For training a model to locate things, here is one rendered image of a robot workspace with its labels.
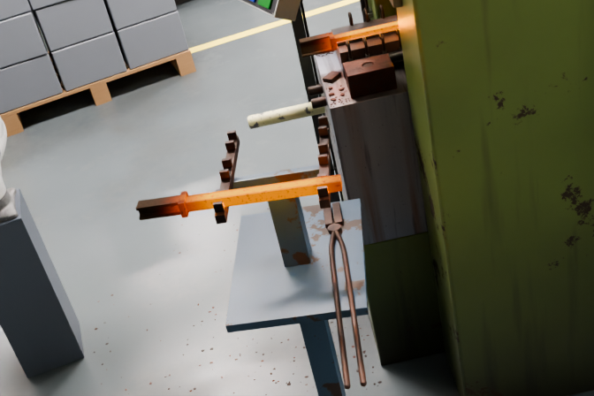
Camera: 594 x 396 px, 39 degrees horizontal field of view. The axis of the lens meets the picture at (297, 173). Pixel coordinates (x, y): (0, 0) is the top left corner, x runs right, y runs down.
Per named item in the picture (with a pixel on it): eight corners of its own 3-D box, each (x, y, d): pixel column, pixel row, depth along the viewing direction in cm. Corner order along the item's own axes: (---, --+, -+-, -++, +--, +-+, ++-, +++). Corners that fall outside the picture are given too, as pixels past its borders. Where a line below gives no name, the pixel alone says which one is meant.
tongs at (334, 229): (367, 387, 155) (366, 383, 154) (345, 391, 155) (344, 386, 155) (340, 205, 206) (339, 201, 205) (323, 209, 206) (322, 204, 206)
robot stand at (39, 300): (27, 378, 288) (-44, 239, 257) (25, 342, 305) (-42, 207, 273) (84, 357, 291) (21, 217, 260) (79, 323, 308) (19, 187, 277)
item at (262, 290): (227, 332, 178) (224, 325, 177) (242, 222, 212) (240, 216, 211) (368, 315, 174) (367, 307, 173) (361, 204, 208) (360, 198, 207)
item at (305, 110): (250, 133, 278) (247, 119, 275) (249, 125, 283) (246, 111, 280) (381, 104, 277) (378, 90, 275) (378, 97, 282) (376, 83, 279)
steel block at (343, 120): (357, 247, 236) (329, 108, 213) (338, 177, 268) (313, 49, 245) (553, 204, 235) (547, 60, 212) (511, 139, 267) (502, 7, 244)
